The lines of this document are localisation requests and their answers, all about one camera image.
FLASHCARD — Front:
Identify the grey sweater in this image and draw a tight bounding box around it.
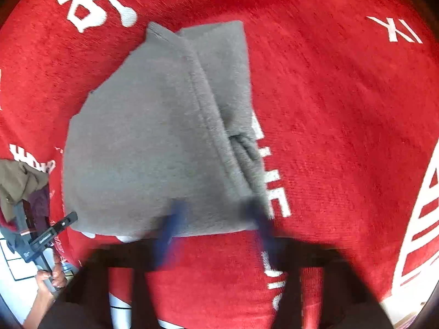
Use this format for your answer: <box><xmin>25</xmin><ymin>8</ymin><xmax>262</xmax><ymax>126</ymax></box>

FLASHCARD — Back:
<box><xmin>62</xmin><ymin>20</ymin><xmax>275</xmax><ymax>245</ymax></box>

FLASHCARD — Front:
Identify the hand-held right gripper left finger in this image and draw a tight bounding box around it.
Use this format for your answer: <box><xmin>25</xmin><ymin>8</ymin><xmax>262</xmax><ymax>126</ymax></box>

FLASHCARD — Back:
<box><xmin>67</xmin><ymin>199</ymin><xmax>189</xmax><ymax>329</ymax></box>

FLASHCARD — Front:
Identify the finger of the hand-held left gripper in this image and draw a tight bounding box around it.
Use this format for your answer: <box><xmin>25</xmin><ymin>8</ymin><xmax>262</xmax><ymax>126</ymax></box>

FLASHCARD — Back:
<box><xmin>32</xmin><ymin>211</ymin><xmax>79</xmax><ymax>248</ymax></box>

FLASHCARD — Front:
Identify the person's left forearm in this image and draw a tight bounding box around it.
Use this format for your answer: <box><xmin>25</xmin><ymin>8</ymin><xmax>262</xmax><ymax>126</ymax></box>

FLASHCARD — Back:
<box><xmin>21</xmin><ymin>290</ymin><xmax>57</xmax><ymax>329</ymax></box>

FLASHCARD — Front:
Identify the red printed blanket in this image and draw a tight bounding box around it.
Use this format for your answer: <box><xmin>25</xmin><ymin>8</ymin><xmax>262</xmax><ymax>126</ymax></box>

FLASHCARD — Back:
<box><xmin>0</xmin><ymin>0</ymin><xmax>439</xmax><ymax>329</ymax></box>

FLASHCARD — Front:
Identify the dark purple cloth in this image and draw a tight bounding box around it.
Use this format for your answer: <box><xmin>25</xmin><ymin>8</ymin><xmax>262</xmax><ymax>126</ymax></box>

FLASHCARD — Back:
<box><xmin>21</xmin><ymin>187</ymin><xmax>51</xmax><ymax>228</ymax></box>

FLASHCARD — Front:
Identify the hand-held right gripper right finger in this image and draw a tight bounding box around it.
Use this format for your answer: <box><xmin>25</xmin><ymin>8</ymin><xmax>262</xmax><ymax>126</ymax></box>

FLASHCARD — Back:
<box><xmin>243</xmin><ymin>199</ymin><xmax>394</xmax><ymax>329</ymax></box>

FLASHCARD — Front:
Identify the person's left hand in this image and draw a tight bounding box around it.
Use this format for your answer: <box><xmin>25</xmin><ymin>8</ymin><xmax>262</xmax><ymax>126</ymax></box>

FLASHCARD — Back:
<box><xmin>36</xmin><ymin>262</ymin><xmax>68</xmax><ymax>303</ymax></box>

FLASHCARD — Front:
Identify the olive cloth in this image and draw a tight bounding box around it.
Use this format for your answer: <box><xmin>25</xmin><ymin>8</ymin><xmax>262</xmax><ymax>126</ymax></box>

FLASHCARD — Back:
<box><xmin>0</xmin><ymin>159</ymin><xmax>49</xmax><ymax>213</ymax></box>

